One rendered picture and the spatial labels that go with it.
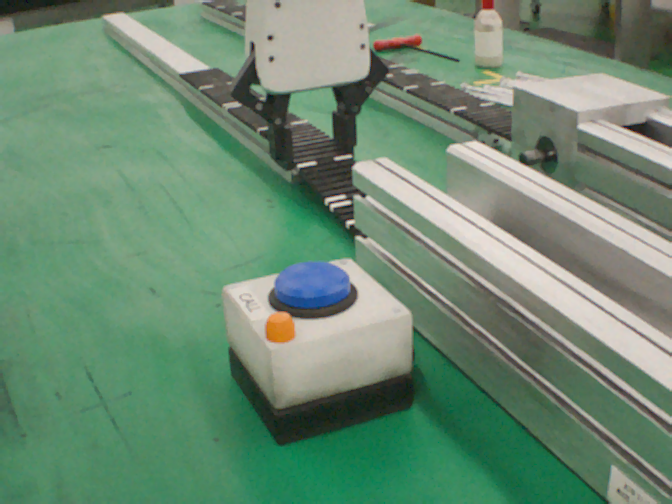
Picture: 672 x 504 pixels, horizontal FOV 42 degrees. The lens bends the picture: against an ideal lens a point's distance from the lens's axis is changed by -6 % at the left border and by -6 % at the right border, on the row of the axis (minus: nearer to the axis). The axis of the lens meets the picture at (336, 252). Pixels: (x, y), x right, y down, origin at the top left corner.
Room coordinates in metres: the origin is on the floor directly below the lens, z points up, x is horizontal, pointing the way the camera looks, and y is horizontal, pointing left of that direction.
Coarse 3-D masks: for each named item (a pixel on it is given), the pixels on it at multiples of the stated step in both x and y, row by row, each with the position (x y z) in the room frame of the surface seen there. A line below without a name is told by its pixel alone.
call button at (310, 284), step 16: (288, 272) 0.44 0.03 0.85; (304, 272) 0.44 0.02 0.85; (320, 272) 0.44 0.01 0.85; (336, 272) 0.44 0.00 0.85; (288, 288) 0.42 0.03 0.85; (304, 288) 0.42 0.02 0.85; (320, 288) 0.42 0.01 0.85; (336, 288) 0.42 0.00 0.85; (288, 304) 0.42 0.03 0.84; (304, 304) 0.42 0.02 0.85; (320, 304) 0.42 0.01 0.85
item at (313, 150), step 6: (318, 144) 0.78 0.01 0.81; (324, 144) 0.78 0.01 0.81; (330, 144) 0.78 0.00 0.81; (336, 144) 0.78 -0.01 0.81; (294, 150) 0.77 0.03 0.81; (300, 150) 0.77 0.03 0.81; (306, 150) 0.77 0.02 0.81; (312, 150) 0.77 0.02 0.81; (318, 150) 0.77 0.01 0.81; (324, 150) 0.77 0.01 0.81; (330, 150) 0.77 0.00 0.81; (336, 150) 0.77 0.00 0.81; (342, 150) 0.77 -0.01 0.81; (294, 156) 0.76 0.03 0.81; (300, 156) 0.76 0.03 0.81; (306, 156) 0.76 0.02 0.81
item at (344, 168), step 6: (342, 162) 0.75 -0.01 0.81; (348, 162) 0.75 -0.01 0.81; (354, 162) 0.75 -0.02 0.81; (312, 168) 0.74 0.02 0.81; (318, 168) 0.74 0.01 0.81; (324, 168) 0.74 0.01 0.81; (330, 168) 0.74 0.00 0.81; (336, 168) 0.74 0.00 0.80; (342, 168) 0.74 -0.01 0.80; (348, 168) 0.74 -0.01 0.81; (306, 174) 0.73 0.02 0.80; (312, 174) 0.73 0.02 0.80; (318, 174) 0.73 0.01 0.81; (324, 174) 0.73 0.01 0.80; (330, 174) 0.73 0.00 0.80; (336, 174) 0.73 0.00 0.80; (342, 174) 0.73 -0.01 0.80; (306, 180) 0.72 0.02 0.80; (312, 180) 0.72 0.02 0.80
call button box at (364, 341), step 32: (224, 288) 0.45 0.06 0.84; (256, 288) 0.45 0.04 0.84; (352, 288) 0.44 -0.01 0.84; (256, 320) 0.41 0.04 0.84; (320, 320) 0.41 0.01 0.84; (352, 320) 0.41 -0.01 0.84; (384, 320) 0.41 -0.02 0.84; (256, 352) 0.40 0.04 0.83; (288, 352) 0.39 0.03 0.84; (320, 352) 0.39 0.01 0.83; (352, 352) 0.40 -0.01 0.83; (384, 352) 0.41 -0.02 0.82; (256, 384) 0.41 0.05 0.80; (288, 384) 0.39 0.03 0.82; (320, 384) 0.39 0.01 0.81; (352, 384) 0.40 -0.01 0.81; (384, 384) 0.41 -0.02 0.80; (288, 416) 0.39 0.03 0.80; (320, 416) 0.39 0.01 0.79; (352, 416) 0.40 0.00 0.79
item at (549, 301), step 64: (384, 192) 0.53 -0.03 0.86; (448, 192) 0.60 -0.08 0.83; (512, 192) 0.53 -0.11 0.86; (384, 256) 0.54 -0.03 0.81; (448, 256) 0.48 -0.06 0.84; (512, 256) 0.42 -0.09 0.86; (576, 256) 0.47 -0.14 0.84; (640, 256) 0.42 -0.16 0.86; (448, 320) 0.46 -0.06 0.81; (512, 320) 0.40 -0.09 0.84; (576, 320) 0.36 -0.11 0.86; (640, 320) 0.35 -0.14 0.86; (512, 384) 0.40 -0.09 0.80; (576, 384) 0.35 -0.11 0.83; (640, 384) 0.31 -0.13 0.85; (576, 448) 0.34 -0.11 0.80; (640, 448) 0.30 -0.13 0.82
